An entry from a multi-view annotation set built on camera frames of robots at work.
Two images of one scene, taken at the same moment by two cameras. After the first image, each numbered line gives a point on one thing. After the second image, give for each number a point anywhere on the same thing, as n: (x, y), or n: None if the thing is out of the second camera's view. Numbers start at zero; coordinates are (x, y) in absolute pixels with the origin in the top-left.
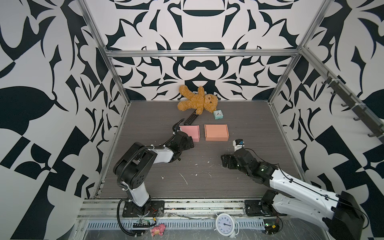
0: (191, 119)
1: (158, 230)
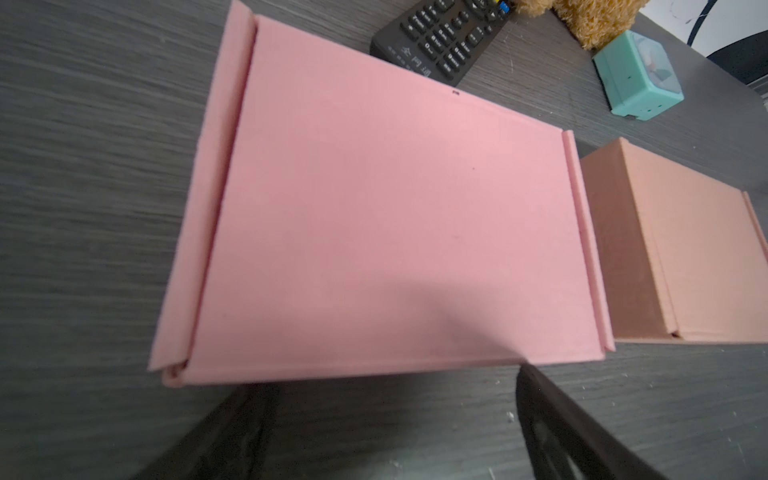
0: (443, 39)
1: None
